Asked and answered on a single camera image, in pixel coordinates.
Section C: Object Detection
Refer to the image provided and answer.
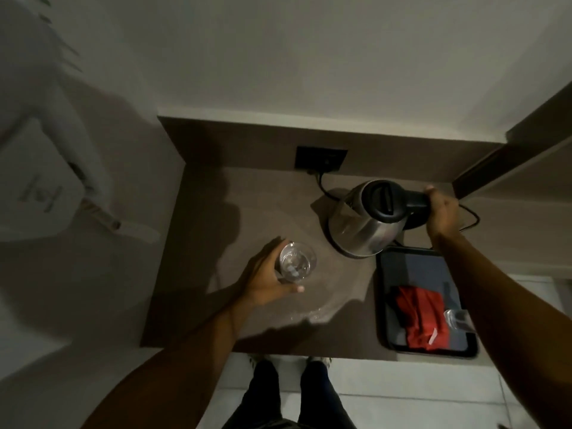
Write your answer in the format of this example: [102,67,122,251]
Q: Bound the person's left hand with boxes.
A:
[240,238,305,308]

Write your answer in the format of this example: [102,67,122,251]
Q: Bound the person's right hand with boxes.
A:
[423,185,461,246]

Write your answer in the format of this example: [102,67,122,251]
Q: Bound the clear drinking glass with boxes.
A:
[443,309,475,334]
[277,241,317,282]

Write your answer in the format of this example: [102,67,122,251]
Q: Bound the steel electric kettle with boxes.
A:
[328,179,432,259]

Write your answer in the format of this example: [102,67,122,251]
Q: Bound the person's left forearm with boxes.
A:
[80,278,264,429]

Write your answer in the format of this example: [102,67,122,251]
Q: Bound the person's right forearm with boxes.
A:
[430,231,572,429]

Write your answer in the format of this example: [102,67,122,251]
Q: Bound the person's left shoe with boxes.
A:
[248,354,279,370]

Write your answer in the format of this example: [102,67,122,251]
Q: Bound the black serving tray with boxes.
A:
[376,246,479,358]

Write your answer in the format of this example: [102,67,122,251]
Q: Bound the person's left leg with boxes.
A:
[223,359,283,429]

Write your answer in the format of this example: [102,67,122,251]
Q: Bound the person's leg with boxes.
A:
[223,359,283,429]
[297,360,357,429]

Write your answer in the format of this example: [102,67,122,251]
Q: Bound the person's right leg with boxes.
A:
[297,360,357,429]

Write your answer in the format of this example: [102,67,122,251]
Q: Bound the red sachet packets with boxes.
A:
[392,285,450,352]

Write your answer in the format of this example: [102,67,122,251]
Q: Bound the white hair dryer holder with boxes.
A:
[0,116,86,243]

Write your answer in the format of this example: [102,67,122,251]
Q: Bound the black power cord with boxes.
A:
[316,170,480,234]

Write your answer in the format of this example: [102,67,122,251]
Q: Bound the black wall socket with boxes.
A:
[294,145,348,171]

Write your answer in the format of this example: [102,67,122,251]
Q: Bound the white wall hair dryer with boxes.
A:
[0,0,162,244]

